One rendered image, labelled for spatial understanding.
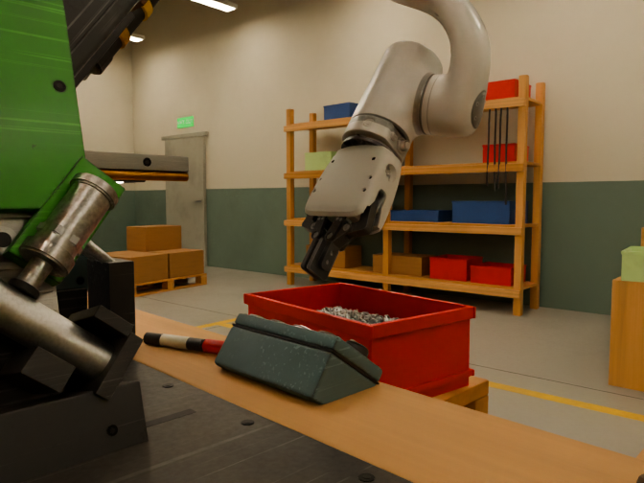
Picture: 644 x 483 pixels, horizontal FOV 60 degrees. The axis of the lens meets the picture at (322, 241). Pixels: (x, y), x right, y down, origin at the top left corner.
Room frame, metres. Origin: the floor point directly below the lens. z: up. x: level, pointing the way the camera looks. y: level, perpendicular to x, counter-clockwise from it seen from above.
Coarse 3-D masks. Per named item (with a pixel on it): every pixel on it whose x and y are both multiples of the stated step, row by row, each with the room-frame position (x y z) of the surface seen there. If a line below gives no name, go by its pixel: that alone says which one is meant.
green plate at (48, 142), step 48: (0, 0) 0.46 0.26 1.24; (48, 0) 0.49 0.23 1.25; (0, 48) 0.45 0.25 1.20; (48, 48) 0.47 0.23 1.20; (0, 96) 0.44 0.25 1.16; (48, 96) 0.46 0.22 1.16; (0, 144) 0.43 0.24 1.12; (48, 144) 0.45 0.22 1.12; (0, 192) 0.42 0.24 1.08; (48, 192) 0.44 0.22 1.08
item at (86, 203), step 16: (80, 176) 0.43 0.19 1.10; (96, 176) 0.43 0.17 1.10; (80, 192) 0.43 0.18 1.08; (96, 192) 0.43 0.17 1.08; (112, 192) 0.44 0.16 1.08; (64, 208) 0.42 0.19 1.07; (80, 208) 0.42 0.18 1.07; (96, 208) 0.43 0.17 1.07; (112, 208) 0.45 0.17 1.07; (48, 224) 0.41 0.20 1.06; (64, 224) 0.41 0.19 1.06; (80, 224) 0.42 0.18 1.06; (96, 224) 0.43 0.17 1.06; (32, 240) 0.39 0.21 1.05; (48, 240) 0.40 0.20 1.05; (64, 240) 0.40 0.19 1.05; (80, 240) 0.42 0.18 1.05; (32, 256) 0.40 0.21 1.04; (48, 256) 0.39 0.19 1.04; (64, 256) 0.40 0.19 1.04; (64, 272) 0.40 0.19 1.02
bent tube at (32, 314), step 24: (0, 288) 0.37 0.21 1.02; (0, 312) 0.36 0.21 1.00; (24, 312) 0.37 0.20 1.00; (48, 312) 0.39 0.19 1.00; (24, 336) 0.37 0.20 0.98; (48, 336) 0.38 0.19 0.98; (72, 336) 0.39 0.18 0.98; (96, 336) 0.41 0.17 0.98; (72, 360) 0.39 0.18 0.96; (96, 360) 0.40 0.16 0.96
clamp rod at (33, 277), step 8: (32, 264) 0.39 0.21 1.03; (40, 264) 0.40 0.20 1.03; (48, 264) 0.40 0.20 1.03; (24, 272) 0.39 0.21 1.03; (32, 272) 0.39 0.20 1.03; (40, 272) 0.39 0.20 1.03; (48, 272) 0.40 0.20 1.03; (16, 280) 0.38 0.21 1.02; (24, 280) 0.39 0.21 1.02; (32, 280) 0.39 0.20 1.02; (40, 280) 0.39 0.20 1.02; (24, 288) 0.38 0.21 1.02; (32, 288) 0.38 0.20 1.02; (32, 296) 0.39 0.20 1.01
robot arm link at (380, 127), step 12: (360, 120) 0.69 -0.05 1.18; (372, 120) 0.69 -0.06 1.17; (384, 120) 0.69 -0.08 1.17; (348, 132) 0.70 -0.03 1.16; (360, 132) 0.69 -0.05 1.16; (372, 132) 0.68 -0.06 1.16; (384, 132) 0.68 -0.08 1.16; (396, 132) 0.69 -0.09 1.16; (384, 144) 0.69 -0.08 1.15; (396, 144) 0.69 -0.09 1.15; (408, 144) 0.69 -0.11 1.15; (396, 156) 0.70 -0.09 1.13
